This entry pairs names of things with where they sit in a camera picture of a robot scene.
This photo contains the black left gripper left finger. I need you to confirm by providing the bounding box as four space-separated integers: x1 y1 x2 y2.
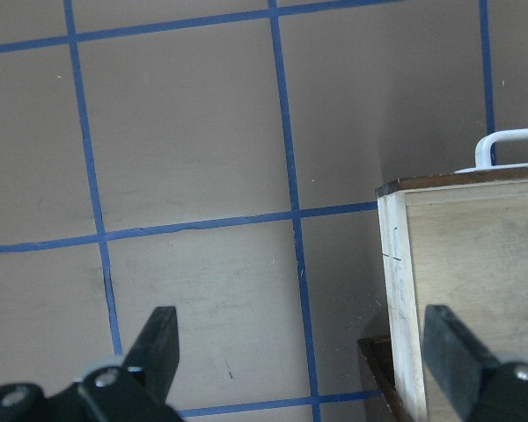
0 306 181 421

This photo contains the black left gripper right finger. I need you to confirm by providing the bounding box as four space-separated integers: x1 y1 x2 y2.
422 304 528 421

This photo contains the wooden drawer with white handle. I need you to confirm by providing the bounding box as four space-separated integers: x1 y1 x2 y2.
377 128 528 421

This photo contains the dark brown wooden cabinet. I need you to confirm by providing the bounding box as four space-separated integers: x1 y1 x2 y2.
357 335 412 422

